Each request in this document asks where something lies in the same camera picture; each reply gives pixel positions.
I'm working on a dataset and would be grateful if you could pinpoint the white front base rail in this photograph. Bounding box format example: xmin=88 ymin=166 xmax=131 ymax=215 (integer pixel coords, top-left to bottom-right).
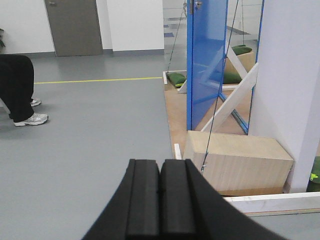
xmin=224 ymin=192 xmax=320 ymax=216

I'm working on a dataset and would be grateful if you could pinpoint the grey-brown background door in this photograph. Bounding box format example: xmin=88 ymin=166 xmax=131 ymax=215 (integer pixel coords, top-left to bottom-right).
xmin=44 ymin=0 xmax=103 ymax=57

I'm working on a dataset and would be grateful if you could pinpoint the green sandbag on box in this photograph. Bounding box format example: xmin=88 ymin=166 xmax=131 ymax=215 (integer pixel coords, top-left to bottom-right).
xmin=231 ymin=44 xmax=252 ymax=56

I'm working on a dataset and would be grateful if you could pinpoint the steel door lever handle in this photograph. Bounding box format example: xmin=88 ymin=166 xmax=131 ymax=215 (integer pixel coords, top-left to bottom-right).
xmin=193 ymin=0 xmax=203 ymax=10

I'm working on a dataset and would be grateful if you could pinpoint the green sandbag under brace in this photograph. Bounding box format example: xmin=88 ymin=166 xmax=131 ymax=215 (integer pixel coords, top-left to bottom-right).
xmin=223 ymin=72 xmax=242 ymax=84

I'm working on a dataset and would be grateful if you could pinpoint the white diagonal brace beam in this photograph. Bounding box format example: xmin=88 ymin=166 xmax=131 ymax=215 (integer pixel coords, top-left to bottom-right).
xmin=200 ymin=62 xmax=259 ymax=132

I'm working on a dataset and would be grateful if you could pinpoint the white wall panel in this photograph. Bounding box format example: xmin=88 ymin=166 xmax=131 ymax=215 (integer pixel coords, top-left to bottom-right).
xmin=249 ymin=0 xmax=320 ymax=193

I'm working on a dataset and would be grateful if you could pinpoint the dark blue rope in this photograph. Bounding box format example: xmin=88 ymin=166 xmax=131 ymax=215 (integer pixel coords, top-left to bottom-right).
xmin=200 ymin=0 xmax=240 ymax=173

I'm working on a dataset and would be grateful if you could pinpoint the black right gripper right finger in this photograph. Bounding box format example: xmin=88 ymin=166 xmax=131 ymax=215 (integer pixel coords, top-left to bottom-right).
xmin=159 ymin=159 xmax=284 ymax=240

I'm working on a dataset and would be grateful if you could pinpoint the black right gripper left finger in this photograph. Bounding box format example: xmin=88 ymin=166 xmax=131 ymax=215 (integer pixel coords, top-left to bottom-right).
xmin=83 ymin=159 xmax=160 ymax=240

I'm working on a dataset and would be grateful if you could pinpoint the person in black trousers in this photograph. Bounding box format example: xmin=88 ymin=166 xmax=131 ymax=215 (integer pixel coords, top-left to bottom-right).
xmin=0 ymin=54 xmax=34 ymax=123

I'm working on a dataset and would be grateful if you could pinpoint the green sandbag near white rail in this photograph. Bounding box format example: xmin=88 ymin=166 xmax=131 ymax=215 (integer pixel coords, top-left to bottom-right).
xmin=166 ymin=72 xmax=187 ymax=88

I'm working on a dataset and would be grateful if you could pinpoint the plywood base platform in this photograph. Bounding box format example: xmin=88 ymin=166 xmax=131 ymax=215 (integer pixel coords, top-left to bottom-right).
xmin=163 ymin=82 xmax=320 ymax=217

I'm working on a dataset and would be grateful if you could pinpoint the blue door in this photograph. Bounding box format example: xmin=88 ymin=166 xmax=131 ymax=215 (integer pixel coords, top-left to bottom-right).
xmin=186 ymin=0 xmax=228 ymax=130

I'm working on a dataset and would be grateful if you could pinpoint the light wooden box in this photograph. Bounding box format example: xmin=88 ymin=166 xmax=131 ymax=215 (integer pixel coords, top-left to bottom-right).
xmin=183 ymin=131 xmax=294 ymax=196

